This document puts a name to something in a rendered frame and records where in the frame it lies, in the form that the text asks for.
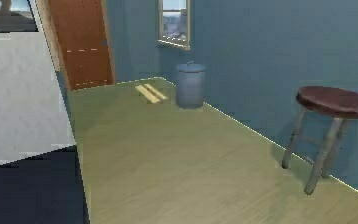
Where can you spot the window with pale frame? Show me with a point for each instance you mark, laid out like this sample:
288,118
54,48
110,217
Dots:
174,21

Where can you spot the grey lidded trash bin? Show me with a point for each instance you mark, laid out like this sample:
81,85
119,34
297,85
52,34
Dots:
190,86

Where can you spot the framed picture on wall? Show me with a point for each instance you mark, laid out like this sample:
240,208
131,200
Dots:
8,15

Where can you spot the dark red round stool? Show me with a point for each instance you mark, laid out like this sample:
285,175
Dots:
333,103

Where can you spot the brown wooden room door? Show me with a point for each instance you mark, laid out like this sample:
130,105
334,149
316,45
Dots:
83,43

